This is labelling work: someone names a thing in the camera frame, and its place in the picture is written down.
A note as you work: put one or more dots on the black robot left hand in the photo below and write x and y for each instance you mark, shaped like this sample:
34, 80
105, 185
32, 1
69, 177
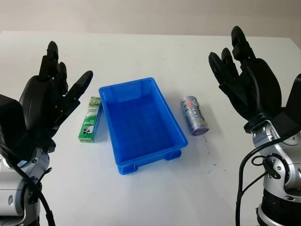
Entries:
42, 99

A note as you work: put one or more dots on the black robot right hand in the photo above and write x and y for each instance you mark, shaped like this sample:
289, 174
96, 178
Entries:
261, 89

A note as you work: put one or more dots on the green toothpaste box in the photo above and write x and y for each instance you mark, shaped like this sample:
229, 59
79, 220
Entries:
88, 124

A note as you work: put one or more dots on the blue plastic tray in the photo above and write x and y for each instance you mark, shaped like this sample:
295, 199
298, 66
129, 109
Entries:
141, 122

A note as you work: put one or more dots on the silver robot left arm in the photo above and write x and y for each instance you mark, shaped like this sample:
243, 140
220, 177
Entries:
14, 195

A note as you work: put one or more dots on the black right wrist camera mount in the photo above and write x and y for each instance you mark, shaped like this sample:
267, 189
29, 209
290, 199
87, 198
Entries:
294, 106

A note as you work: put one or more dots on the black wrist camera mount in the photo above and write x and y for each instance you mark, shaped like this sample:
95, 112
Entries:
294, 106
9, 117

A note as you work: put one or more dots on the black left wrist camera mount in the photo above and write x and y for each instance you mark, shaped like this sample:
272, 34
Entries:
9, 117

